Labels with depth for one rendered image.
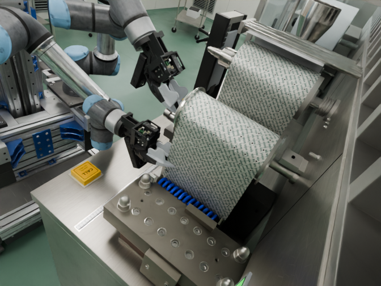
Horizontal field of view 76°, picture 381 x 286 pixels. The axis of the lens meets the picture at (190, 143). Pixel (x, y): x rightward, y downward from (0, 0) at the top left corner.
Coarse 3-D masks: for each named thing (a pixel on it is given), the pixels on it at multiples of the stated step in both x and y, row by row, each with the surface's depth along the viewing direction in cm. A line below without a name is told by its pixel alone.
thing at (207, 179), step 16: (176, 144) 67; (192, 144) 64; (176, 160) 70; (192, 160) 66; (208, 160) 63; (176, 176) 74; (192, 176) 70; (208, 176) 66; (224, 176) 63; (240, 176) 60; (192, 192) 73; (208, 192) 69; (224, 192) 65; (240, 192) 62; (224, 208) 68
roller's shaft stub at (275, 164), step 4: (276, 156) 60; (276, 160) 59; (272, 164) 59; (276, 164) 58; (280, 164) 58; (272, 168) 59; (276, 168) 59; (280, 168) 58; (284, 168) 58; (280, 172) 59; (284, 172) 58; (288, 172) 58; (292, 172) 57; (288, 176) 58; (292, 176) 57; (296, 176) 56; (292, 180) 57; (296, 180) 57
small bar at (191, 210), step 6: (186, 210) 68; (192, 210) 68; (198, 210) 69; (192, 216) 68; (198, 216) 67; (204, 216) 68; (204, 222) 66; (210, 222) 67; (216, 222) 67; (210, 228) 66
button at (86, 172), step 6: (84, 162) 86; (90, 162) 87; (78, 168) 84; (84, 168) 84; (90, 168) 85; (96, 168) 86; (72, 174) 83; (78, 174) 82; (84, 174) 82; (90, 174) 83; (96, 174) 84; (78, 180) 82; (84, 180) 81; (90, 180) 83
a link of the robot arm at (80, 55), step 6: (66, 48) 119; (72, 48) 119; (78, 48) 120; (84, 48) 121; (72, 54) 116; (78, 54) 116; (84, 54) 118; (90, 54) 121; (78, 60) 118; (84, 60) 119; (90, 60) 120; (84, 66) 120; (90, 66) 121; (90, 72) 124
